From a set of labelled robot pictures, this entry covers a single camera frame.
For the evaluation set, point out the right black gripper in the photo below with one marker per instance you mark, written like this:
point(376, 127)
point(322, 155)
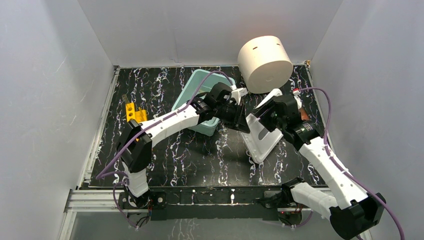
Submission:
point(264, 117)

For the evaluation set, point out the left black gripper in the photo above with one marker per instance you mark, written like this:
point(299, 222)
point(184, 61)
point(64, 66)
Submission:
point(238, 117)

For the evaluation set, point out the white plastic lid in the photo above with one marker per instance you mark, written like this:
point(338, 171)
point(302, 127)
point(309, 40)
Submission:
point(260, 141)

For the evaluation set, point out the teal plastic bin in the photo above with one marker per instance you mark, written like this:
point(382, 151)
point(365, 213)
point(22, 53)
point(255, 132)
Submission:
point(207, 127)

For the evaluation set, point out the glass test tube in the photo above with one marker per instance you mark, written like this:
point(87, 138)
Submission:
point(125, 99)

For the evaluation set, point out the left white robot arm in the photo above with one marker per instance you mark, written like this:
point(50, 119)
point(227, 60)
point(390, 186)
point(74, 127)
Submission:
point(137, 141)

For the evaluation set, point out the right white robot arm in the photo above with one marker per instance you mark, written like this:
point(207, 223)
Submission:
point(350, 209)

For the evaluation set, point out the dark book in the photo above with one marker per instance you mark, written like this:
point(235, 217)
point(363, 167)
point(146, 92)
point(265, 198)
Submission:
point(304, 115)

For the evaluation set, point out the cream cylindrical container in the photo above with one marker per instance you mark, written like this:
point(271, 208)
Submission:
point(264, 64)

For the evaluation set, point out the yellow test tube rack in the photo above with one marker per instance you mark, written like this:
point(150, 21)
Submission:
point(134, 113)

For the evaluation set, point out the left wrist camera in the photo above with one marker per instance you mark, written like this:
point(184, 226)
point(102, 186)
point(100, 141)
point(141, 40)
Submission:
point(238, 93)

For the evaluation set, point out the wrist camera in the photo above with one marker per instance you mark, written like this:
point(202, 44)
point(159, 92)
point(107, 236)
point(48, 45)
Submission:
point(296, 94)
point(238, 93)

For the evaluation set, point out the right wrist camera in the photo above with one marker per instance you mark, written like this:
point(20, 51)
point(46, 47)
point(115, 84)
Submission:
point(296, 94)

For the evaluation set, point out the aluminium frame rail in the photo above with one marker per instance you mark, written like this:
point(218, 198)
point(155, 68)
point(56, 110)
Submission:
point(102, 200)

